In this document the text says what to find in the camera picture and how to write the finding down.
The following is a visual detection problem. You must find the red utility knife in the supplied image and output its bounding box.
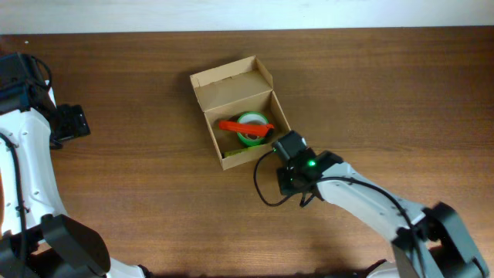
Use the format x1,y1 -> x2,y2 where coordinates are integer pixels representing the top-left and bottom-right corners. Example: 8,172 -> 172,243
218,120 -> 274,137

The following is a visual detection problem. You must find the green tape roll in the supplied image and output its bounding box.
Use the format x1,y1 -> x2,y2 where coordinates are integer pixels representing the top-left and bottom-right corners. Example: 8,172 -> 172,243
237,111 -> 269,147

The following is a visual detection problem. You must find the yellow highlighter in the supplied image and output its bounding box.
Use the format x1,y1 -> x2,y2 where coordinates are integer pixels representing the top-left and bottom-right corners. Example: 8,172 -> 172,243
222,145 -> 262,158

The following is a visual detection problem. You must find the brown cardboard box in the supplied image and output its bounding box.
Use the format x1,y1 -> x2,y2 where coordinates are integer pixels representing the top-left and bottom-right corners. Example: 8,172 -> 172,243
190,56 -> 291,170

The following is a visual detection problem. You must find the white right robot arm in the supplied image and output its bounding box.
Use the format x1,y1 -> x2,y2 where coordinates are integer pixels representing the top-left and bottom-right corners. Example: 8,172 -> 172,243
272,131 -> 490,277

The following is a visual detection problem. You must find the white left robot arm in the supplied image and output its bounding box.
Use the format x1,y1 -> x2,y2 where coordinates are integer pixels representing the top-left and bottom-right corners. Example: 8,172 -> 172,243
1,53 -> 153,278

